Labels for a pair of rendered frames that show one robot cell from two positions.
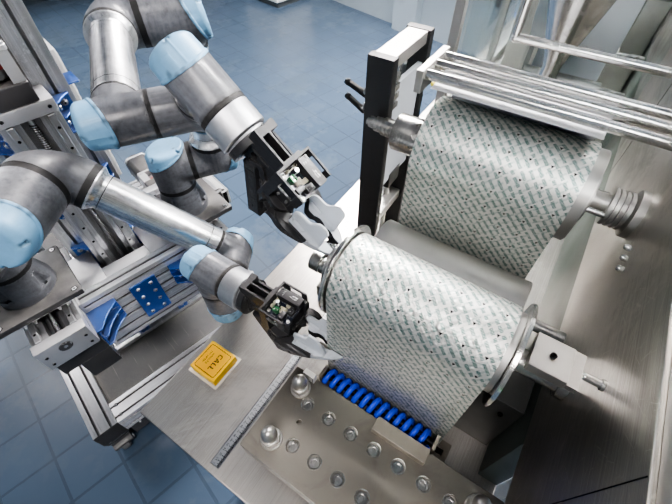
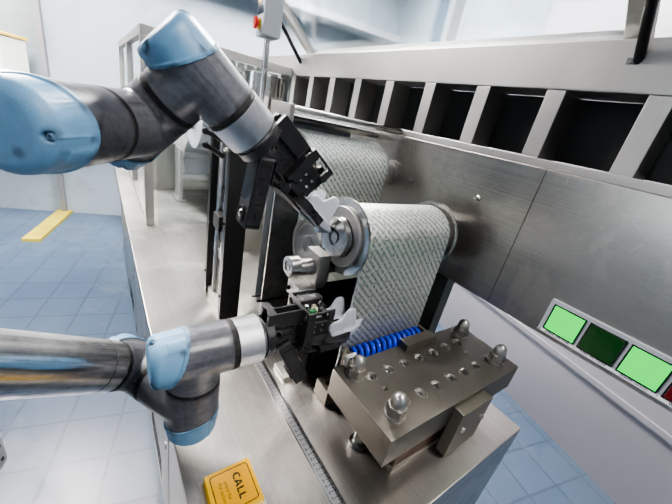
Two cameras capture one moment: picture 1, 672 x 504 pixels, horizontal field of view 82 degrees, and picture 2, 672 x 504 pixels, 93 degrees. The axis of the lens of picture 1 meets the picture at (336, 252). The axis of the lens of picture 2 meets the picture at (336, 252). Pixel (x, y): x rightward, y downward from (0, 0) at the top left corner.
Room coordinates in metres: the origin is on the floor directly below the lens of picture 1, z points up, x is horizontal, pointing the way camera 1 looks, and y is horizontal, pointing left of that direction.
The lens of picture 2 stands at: (0.19, 0.52, 1.45)
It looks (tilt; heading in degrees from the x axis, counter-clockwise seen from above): 23 degrees down; 288
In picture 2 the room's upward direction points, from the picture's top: 12 degrees clockwise
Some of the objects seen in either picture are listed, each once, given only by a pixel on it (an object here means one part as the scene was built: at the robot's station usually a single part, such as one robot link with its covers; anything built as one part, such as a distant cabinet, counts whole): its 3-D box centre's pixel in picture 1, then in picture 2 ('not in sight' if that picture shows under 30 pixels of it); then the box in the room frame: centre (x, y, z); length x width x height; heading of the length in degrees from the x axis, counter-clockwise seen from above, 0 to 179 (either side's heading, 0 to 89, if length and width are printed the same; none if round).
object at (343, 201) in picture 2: (346, 269); (343, 236); (0.35, -0.02, 1.25); 0.15 x 0.01 x 0.15; 147
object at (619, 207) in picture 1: (610, 206); (380, 171); (0.40, -0.40, 1.34); 0.07 x 0.07 x 0.07; 57
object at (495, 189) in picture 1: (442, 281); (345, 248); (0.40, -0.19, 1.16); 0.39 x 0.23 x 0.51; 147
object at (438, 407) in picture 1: (388, 378); (392, 304); (0.24, -0.08, 1.11); 0.23 x 0.01 x 0.18; 57
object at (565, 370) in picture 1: (556, 361); not in sight; (0.19, -0.26, 1.28); 0.06 x 0.05 x 0.02; 57
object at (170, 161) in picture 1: (171, 163); not in sight; (0.95, 0.50, 0.98); 0.13 x 0.12 x 0.14; 112
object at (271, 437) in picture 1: (269, 435); (398, 403); (0.17, 0.11, 1.05); 0.04 x 0.04 x 0.04
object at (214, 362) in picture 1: (214, 362); (233, 492); (0.35, 0.27, 0.91); 0.07 x 0.07 x 0.02; 57
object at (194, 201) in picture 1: (180, 193); not in sight; (0.95, 0.51, 0.87); 0.15 x 0.15 x 0.10
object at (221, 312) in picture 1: (225, 292); (184, 398); (0.47, 0.24, 1.01); 0.11 x 0.08 x 0.11; 177
